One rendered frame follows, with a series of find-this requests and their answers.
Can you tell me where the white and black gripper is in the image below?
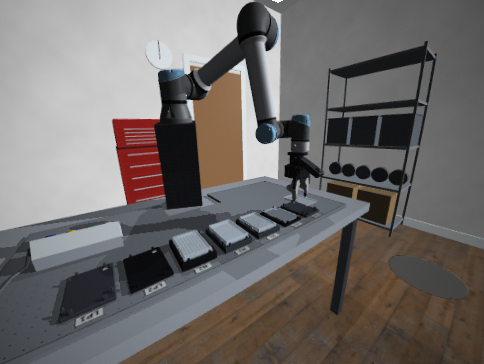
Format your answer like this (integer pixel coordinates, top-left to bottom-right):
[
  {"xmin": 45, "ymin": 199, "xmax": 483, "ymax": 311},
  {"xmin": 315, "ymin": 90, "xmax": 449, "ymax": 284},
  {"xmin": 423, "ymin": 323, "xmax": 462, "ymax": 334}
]
[{"xmin": 284, "ymin": 152, "xmax": 310, "ymax": 202}]

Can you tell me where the grey operator panel with coloured buttons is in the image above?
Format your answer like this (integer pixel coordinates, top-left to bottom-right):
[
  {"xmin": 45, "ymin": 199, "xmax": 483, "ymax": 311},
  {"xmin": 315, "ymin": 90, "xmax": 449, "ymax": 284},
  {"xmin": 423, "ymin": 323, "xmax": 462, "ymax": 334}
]
[{"xmin": 0, "ymin": 221, "xmax": 124, "ymax": 293}]

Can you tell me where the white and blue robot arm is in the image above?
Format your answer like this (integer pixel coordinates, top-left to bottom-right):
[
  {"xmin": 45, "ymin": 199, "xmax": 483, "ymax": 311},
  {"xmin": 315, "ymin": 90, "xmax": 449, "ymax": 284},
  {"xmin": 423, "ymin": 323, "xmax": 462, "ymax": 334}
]
[{"xmin": 158, "ymin": 2, "xmax": 310, "ymax": 153}]

